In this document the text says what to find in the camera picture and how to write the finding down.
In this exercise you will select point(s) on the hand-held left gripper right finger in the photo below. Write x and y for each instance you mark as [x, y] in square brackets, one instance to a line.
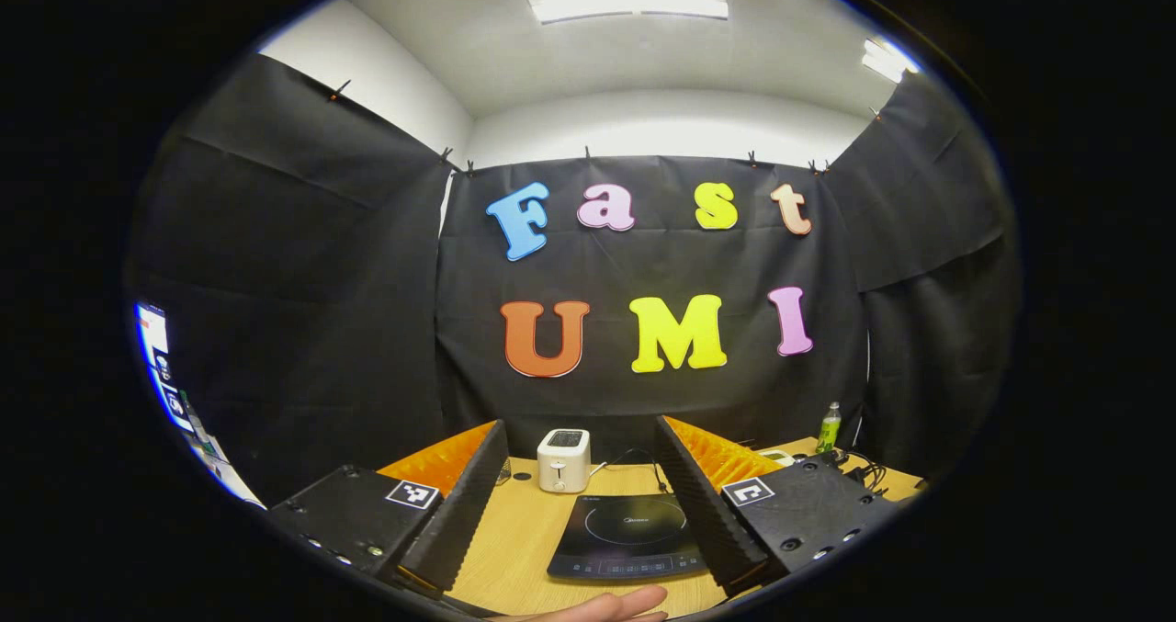
[703, 512]

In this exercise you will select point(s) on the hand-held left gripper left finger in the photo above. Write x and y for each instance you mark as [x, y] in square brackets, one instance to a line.
[459, 512]

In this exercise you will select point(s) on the black induction cooktop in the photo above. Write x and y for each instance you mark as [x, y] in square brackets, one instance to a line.
[625, 535]

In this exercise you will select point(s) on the green drink bottle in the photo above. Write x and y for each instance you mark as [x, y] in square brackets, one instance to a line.
[829, 429]

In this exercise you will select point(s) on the white toaster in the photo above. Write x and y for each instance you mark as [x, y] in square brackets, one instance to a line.
[562, 464]

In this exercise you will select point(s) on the black backdrop cloth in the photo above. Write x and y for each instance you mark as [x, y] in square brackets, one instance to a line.
[643, 392]

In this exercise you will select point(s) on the white panel with pictures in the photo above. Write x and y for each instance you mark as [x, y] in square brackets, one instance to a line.
[154, 337]

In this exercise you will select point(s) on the small ceiling light panel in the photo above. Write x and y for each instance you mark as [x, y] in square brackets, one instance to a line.
[888, 60]

